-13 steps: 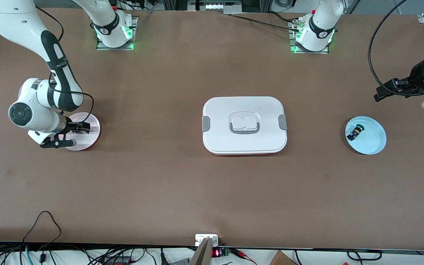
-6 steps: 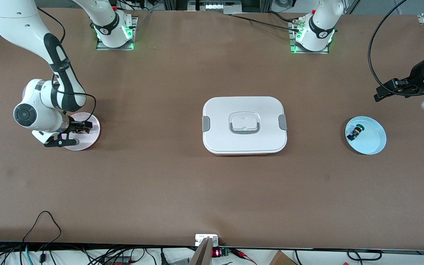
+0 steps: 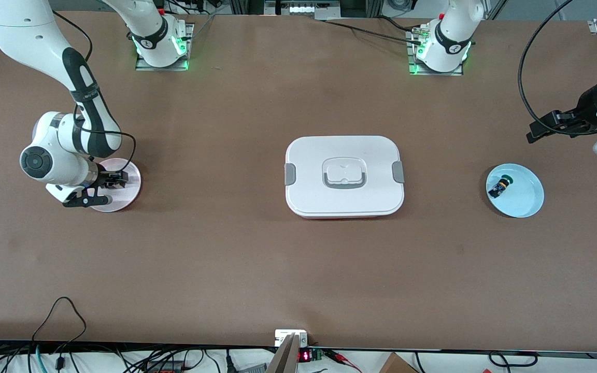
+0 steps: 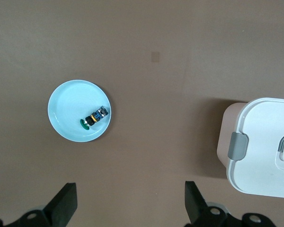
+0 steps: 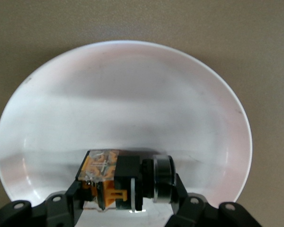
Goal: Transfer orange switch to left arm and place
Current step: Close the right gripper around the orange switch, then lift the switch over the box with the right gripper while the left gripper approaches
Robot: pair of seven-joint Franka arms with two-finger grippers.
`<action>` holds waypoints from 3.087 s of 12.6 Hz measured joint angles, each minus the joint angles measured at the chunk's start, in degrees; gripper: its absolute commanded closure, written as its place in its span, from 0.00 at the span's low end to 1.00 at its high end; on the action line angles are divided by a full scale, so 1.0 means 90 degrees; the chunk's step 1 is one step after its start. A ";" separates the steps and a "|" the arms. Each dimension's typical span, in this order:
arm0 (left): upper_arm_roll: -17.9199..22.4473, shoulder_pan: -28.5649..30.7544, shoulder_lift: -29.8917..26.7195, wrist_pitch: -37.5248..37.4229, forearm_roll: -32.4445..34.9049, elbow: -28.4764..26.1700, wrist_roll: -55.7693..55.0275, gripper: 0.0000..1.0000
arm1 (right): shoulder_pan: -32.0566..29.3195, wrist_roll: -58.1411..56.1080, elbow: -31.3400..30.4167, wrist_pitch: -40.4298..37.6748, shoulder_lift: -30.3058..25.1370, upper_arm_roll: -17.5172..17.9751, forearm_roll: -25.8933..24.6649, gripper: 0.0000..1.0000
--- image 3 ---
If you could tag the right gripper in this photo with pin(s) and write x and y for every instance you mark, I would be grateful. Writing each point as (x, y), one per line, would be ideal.
(105, 180)

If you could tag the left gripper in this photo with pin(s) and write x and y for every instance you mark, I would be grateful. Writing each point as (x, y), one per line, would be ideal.
(584, 111)

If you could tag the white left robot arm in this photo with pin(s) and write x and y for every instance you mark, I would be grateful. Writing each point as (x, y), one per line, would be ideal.
(451, 36)

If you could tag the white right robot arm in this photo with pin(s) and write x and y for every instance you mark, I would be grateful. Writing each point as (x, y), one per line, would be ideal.
(18, 31)

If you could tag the white lidded plastic box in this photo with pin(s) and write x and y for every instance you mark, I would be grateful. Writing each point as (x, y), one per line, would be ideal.
(309, 155)

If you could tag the brown cardboard box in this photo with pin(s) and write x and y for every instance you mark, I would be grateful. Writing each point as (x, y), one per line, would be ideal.
(394, 365)

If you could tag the white round plate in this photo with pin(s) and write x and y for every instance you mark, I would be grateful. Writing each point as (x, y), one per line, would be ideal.
(127, 199)

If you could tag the light blue round plate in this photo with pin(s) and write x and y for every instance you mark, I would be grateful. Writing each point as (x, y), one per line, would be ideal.
(524, 197)

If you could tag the small red digit display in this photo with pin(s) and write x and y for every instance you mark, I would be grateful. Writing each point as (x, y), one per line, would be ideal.
(303, 356)

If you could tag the red clip lead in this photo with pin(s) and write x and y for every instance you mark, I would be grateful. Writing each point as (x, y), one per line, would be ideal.
(337, 355)

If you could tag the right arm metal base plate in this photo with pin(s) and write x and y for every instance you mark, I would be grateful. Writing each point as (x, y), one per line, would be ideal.
(145, 67)

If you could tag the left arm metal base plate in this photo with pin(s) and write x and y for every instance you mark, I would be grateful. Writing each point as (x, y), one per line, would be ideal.
(436, 73)

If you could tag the white metal bracket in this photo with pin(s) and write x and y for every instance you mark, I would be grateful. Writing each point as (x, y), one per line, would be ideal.
(283, 335)

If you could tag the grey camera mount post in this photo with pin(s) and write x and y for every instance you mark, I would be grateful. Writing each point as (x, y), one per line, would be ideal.
(285, 360)

